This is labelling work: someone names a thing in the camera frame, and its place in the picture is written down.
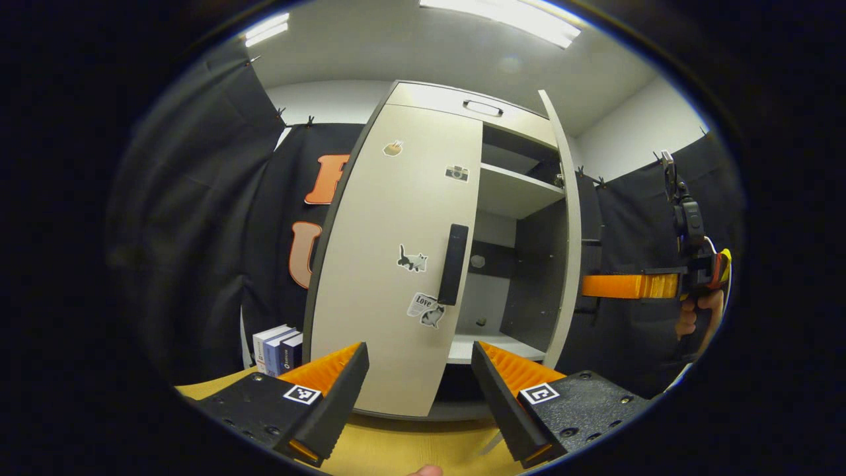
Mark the beige cabinet door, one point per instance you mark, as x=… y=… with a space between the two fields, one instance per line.
x=568 y=231
x=383 y=251

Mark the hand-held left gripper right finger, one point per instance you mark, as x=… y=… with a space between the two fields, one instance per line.
x=502 y=403

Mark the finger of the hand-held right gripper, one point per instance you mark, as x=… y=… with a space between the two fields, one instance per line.
x=628 y=285

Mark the black backdrop cloth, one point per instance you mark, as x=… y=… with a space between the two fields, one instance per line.
x=634 y=225
x=277 y=192
x=192 y=218

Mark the dark blue box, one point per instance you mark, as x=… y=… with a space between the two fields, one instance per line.
x=293 y=352

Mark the beige double-door shoe cabinet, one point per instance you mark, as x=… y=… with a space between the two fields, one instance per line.
x=522 y=192

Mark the large ceiling light panel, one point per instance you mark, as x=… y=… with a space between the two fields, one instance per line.
x=515 y=16

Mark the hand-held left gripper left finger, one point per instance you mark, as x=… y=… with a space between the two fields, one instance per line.
x=337 y=403

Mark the small ceiling light panel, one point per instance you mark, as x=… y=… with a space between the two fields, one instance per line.
x=266 y=30

